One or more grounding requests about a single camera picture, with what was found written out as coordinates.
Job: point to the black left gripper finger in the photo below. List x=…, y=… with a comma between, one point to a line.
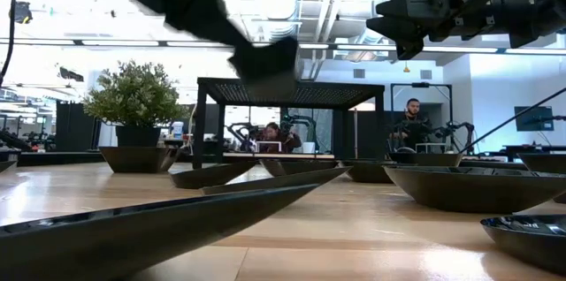
x=221, y=29

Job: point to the black square bowl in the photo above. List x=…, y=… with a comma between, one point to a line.
x=367, y=172
x=468, y=192

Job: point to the black teardrop-shaped mini plate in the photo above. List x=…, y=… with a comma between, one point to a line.
x=283, y=181
x=132, y=237
x=208, y=177
x=530, y=241

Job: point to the background black robot arm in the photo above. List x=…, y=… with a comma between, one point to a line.
x=457, y=130
x=239, y=133
x=300, y=121

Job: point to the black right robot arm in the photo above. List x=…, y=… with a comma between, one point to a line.
x=548, y=7

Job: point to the black leaf-shaped mini plate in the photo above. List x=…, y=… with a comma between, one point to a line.
x=300, y=167

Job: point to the person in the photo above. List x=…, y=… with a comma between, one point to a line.
x=413, y=113
x=274, y=133

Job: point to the black perforated metal shelf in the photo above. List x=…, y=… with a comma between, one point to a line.
x=336, y=93

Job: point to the white bottle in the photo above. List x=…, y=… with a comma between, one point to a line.
x=178, y=130

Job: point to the green plant in black pot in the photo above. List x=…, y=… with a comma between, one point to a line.
x=132, y=95

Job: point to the black ceiling spotlight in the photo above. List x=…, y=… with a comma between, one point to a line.
x=22, y=12

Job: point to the black room partition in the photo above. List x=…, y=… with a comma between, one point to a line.
x=73, y=126

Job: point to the black metal gantry frame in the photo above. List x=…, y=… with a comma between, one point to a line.
x=420, y=85

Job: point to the dark wall monitor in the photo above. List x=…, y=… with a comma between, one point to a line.
x=534, y=118

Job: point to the black aluminium table frame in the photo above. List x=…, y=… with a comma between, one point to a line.
x=62, y=158

